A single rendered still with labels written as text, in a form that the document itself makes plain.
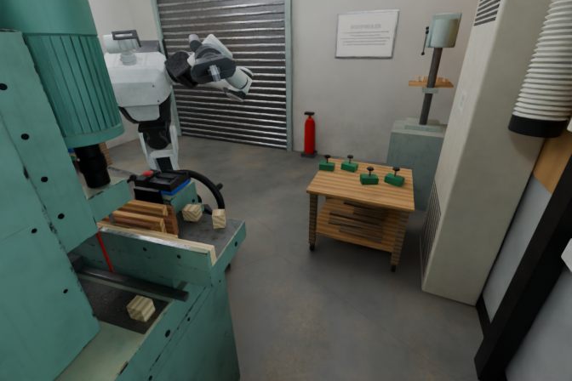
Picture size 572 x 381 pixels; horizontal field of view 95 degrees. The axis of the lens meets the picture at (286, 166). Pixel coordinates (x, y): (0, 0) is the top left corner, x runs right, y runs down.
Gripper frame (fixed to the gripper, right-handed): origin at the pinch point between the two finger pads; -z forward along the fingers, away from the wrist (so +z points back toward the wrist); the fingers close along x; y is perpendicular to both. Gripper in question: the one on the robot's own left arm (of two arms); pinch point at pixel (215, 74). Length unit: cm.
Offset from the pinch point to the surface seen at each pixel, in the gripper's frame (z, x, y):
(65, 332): -39, 44, -29
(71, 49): -9.3, 25.1, 13.9
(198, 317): -31, 27, -58
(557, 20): -12, -107, -5
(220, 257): -30.3, 13.1, -35.4
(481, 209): -19, -104, -88
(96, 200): -15.4, 36.5, -17.2
